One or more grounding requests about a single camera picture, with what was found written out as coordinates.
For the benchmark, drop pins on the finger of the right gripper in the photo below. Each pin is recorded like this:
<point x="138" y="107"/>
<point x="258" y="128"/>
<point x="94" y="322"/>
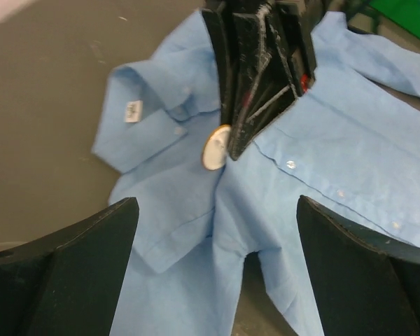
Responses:
<point x="276" y="63"/>
<point x="219" y="24"/>

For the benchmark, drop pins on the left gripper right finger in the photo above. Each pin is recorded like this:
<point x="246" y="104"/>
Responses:
<point x="364" y="282"/>

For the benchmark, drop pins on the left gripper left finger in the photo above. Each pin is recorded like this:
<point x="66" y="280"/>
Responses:
<point x="68" y="282"/>

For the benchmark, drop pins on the round gold brooch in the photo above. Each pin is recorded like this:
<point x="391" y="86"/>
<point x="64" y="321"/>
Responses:
<point x="215" y="150"/>

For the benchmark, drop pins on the light blue shirt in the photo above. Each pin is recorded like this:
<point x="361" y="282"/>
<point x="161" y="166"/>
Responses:
<point x="347" y="144"/>

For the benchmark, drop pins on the green plastic bin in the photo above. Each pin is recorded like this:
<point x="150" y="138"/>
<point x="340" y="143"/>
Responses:
<point x="405" y="13"/>

